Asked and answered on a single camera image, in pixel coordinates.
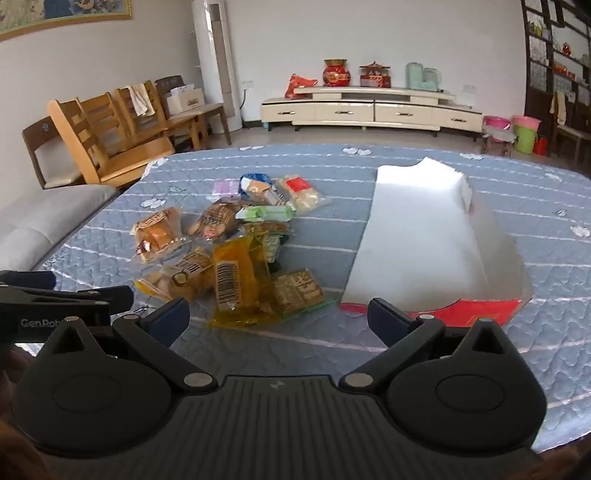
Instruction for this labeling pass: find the yellow towel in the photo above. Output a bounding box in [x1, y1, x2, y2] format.
[550, 90, 568, 127]

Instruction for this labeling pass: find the mint green kettle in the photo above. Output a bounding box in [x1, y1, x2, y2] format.
[406, 62, 428, 92]

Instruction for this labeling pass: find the green and white snack packet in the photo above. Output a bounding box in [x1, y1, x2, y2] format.
[235, 204, 297, 223]

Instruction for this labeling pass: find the red drum with gold rim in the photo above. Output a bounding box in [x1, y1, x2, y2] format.
[322, 58, 352, 88]

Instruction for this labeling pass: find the grey sofa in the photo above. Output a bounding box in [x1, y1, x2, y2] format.
[0, 184, 122, 274]

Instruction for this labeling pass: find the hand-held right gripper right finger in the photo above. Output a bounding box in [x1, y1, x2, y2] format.
[339, 298, 522, 395]

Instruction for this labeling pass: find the dark chair with yellow towel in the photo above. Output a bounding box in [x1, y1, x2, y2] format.
[551, 90, 591, 161]

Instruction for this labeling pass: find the clear round biscuit packet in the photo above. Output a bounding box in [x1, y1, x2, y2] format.
[186, 198, 246, 241]

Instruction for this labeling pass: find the dark chair with pale cushion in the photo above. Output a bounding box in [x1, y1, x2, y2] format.
[22, 115, 95, 190]

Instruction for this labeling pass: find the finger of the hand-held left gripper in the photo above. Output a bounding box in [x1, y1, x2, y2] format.
[0, 285, 135, 317]
[0, 271, 57, 291]

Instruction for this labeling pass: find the framed wall picture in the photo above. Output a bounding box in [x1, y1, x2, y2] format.
[0, 0, 133, 43]

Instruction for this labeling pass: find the clear bun packet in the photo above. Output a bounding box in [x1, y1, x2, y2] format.
[133, 249, 218, 304]

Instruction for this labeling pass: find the brown label snack packet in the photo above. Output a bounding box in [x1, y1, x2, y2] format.
[271, 268, 339, 320]

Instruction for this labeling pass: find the white standing air conditioner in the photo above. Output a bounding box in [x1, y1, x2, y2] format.
[191, 0, 244, 133]

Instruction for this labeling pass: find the white towel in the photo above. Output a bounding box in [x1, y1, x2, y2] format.
[128, 84, 157, 117]

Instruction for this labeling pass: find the red plastic bag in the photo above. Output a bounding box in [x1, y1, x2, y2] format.
[284, 73, 319, 99]

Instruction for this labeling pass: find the blue quilted blanket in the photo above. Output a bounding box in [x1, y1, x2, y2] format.
[39, 144, 591, 455]

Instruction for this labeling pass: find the green bucket with pink basin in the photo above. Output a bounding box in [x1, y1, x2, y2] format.
[512, 115, 542, 155]

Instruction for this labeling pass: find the orange and green snack packet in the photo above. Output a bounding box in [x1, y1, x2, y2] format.
[240, 221, 293, 274]

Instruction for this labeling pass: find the red and white snack packet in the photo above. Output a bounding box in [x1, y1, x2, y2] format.
[276, 174, 322, 213]

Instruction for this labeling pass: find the blue snack packet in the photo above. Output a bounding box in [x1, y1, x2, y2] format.
[238, 172, 274, 200]

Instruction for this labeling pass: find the dark wooden shelf unit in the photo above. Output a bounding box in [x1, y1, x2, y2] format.
[521, 0, 591, 139]

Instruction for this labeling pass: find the purple snack packet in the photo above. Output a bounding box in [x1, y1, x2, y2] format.
[213, 179, 241, 200]

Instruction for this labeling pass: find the light wooden chair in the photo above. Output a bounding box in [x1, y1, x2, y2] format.
[115, 80, 209, 151]
[80, 92, 153, 153]
[47, 97, 177, 188]

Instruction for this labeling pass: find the small wooden stool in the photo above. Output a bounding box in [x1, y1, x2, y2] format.
[479, 129, 516, 156]

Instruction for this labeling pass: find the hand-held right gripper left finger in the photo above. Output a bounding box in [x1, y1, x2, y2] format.
[39, 298, 219, 393]

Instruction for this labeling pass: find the dark wooden chair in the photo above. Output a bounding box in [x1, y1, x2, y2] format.
[154, 76, 232, 148]

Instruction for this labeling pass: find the orange bread packet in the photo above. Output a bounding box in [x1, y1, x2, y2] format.
[132, 206, 186, 265]

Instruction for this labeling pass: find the large yellow snack packet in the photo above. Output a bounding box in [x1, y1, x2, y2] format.
[209, 234, 286, 329]

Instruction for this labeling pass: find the cream tv cabinet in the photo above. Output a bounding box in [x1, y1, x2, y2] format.
[259, 86, 484, 138]

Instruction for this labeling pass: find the red pavilion ornament box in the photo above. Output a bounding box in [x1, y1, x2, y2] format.
[359, 61, 392, 89]

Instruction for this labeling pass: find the small clear bread packet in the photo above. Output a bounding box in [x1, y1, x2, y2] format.
[244, 179, 288, 208]

